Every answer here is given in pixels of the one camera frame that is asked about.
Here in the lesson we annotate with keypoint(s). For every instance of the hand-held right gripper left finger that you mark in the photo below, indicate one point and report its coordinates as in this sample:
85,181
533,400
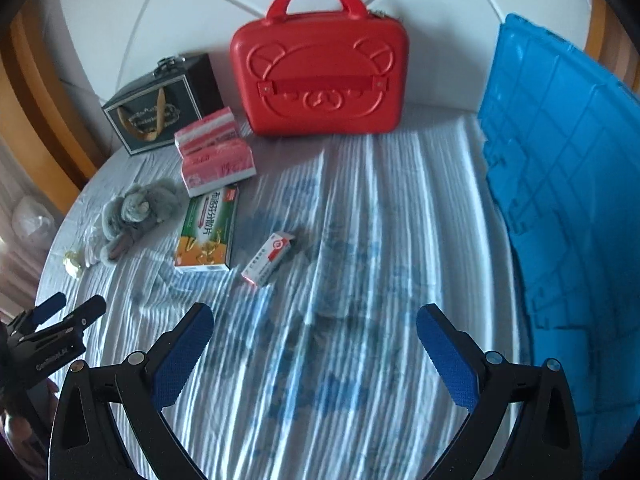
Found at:
185,355

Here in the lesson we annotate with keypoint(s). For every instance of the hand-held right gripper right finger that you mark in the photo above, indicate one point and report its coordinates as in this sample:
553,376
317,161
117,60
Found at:
447,360

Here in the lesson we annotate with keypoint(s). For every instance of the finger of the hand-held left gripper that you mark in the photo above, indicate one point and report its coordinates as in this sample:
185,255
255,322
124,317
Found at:
47,307
80,317

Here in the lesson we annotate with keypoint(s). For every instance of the blue plastic storage crate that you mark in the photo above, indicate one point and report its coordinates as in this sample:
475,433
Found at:
560,210

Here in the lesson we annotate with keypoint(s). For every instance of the person's left hand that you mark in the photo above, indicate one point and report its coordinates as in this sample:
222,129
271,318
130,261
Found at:
20,430

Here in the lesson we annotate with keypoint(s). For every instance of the small yellow packet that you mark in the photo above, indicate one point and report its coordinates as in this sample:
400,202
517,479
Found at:
73,263

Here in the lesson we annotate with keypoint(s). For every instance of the clear plastic wrapper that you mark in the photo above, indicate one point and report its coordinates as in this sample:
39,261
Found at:
92,247

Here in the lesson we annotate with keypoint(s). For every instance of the clear plastic bag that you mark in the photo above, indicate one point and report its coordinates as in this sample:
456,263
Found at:
32,217

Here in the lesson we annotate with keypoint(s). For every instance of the grey plush toy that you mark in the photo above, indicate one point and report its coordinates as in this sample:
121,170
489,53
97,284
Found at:
135,210

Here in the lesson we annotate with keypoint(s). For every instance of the striped white blue tablecloth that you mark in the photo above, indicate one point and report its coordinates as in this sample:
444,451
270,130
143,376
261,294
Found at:
325,335

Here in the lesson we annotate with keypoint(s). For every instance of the small white red box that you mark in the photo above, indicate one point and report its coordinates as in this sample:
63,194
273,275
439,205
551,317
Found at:
267,260

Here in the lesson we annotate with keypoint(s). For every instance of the green orange medicine box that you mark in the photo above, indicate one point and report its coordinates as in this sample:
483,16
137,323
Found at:
207,230

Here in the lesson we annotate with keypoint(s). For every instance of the pink tissue pack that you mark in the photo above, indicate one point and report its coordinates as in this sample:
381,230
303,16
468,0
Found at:
205,127
220,165

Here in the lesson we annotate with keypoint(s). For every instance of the black gift box gold ribbon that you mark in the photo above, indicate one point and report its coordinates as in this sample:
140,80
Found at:
200,85

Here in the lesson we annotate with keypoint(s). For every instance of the small red hard case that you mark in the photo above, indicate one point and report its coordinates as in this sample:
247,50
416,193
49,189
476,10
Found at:
320,60

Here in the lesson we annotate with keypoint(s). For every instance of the curved wooden door frame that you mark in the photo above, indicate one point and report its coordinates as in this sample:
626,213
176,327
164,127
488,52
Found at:
45,125
595,35

